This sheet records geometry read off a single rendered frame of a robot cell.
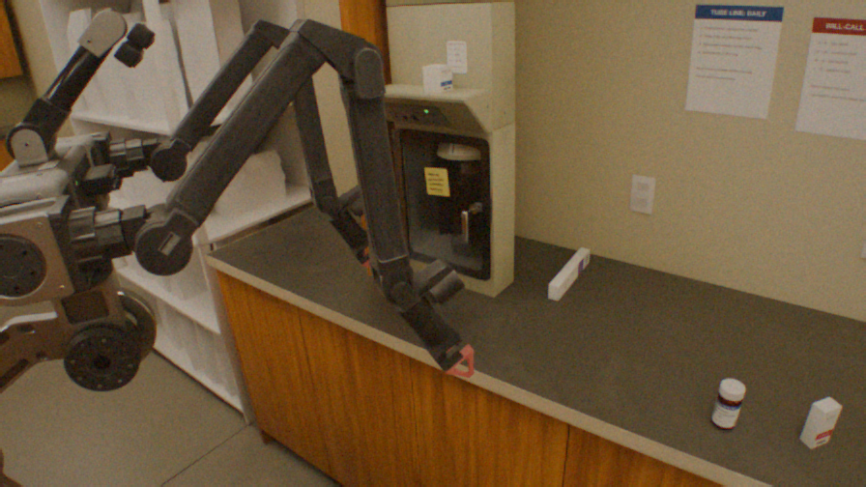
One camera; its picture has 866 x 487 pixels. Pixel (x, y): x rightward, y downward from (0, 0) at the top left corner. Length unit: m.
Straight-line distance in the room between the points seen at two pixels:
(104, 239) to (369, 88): 0.42
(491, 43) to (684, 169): 0.68
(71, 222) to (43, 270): 0.07
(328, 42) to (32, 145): 0.54
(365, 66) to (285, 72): 0.11
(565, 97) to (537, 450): 1.02
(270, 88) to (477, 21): 0.67
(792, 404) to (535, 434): 0.55
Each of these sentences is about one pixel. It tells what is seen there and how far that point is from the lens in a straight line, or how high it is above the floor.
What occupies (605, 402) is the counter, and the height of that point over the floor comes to 0.94.
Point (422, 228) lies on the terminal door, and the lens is 1.56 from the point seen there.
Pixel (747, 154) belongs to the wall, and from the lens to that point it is 1.60.
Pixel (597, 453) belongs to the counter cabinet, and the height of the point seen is 0.82.
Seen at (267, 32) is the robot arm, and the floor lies 1.68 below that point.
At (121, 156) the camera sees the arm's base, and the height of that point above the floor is 1.46.
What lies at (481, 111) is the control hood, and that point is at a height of 1.47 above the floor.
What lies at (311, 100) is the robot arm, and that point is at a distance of 1.31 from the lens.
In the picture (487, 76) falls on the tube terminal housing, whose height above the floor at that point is 1.54.
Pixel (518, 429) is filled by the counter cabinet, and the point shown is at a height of 0.79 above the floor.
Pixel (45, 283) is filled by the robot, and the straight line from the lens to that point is 0.85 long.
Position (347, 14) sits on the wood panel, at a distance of 1.47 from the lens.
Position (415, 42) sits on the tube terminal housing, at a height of 1.62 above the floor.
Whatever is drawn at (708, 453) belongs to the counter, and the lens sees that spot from 1.14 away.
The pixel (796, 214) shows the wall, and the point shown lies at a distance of 1.63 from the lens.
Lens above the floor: 1.72
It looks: 25 degrees down
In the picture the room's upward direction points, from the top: 3 degrees counter-clockwise
